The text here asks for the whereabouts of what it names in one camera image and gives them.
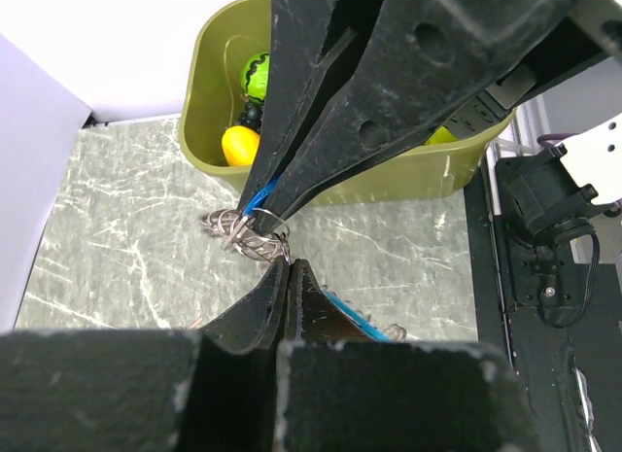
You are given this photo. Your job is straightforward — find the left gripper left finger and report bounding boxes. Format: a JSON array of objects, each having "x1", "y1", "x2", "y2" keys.
[{"x1": 1, "y1": 260, "x2": 290, "y2": 451}]

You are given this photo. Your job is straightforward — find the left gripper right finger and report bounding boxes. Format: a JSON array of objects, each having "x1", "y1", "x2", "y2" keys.
[{"x1": 276, "y1": 260, "x2": 539, "y2": 451}]

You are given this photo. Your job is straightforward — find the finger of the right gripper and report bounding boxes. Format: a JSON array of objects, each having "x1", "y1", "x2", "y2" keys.
[{"x1": 238, "y1": 0, "x2": 384, "y2": 210}]

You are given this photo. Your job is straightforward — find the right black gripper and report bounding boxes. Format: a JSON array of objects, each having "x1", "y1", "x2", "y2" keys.
[{"x1": 253, "y1": 0, "x2": 621, "y2": 233}]

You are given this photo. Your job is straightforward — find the metal keyring with small rings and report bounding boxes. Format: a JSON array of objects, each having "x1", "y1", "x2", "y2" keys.
[{"x1": 199, "y1": 209, "x2": 407, "y2": 342}]

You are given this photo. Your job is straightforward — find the light blue key handle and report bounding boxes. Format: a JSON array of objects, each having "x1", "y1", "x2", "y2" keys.
[{"x1": 324, "y1": 291, "x2": 391, "y2": 342}]

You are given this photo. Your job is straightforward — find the green toy watermelon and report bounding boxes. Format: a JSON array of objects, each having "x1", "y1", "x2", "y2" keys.
[{"x1": 240, "y1": 52, "x2": 270, "y2": 104}]

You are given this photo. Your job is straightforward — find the purple toy grapes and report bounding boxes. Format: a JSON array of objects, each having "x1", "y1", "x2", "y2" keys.
[{"x1": 236, "y1": 102, "x2": 263, "y2": 133}]

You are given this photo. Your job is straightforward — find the yellow-green toy fruit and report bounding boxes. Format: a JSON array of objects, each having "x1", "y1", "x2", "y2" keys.
[{"x1": 426, "y1": 126, "x2": 458, "y2": 146}]

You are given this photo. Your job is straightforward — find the olive green plastic bin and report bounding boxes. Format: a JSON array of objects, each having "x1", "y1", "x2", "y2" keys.
[{"x1": 178, "y1": 0, "x2": 517, "y2": 208}]

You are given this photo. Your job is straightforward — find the yellow toy lemon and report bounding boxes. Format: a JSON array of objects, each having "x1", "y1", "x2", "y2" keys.
[{"x1": 222, "y1": 125, "x2": 259, "y2": 166}]

